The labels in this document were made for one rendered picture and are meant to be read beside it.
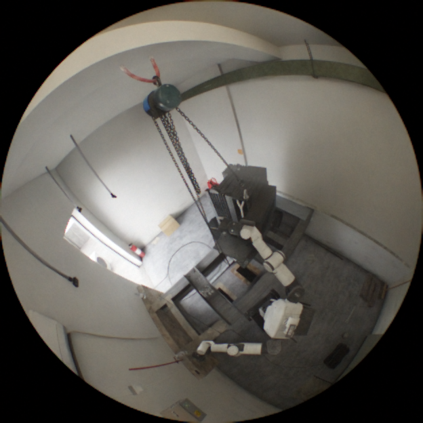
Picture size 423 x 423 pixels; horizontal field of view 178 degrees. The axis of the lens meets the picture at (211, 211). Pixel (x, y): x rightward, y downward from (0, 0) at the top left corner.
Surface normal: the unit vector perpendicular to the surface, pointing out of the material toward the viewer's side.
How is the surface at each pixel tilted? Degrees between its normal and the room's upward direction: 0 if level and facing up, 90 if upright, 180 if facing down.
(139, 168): 90
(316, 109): 90
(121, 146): 90
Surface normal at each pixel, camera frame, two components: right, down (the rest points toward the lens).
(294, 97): -0.71, 0.64
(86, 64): 0.64, 0.40
